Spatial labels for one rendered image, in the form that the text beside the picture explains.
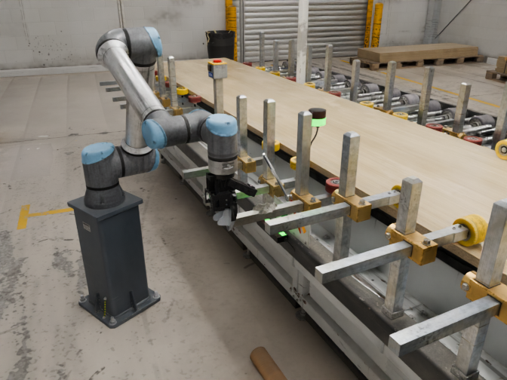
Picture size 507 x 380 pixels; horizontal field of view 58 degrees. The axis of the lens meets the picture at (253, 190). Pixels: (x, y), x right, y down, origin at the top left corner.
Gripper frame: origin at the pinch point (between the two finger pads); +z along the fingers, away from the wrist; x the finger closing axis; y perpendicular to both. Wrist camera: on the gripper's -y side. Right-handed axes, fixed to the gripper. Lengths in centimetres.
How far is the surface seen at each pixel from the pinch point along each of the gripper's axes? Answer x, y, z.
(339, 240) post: 21.9, -27.8, 0.8
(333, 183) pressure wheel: 0.4, -40.0, -7.8
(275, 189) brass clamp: -20.1, -27.5, 0.4
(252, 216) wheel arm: 1.4, -7.2, -2.9
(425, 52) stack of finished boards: -563, -658, 54
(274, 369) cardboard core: -4, -20, 75
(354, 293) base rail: 33.7, -26.0, 12.8
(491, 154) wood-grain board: 4, -116, -8
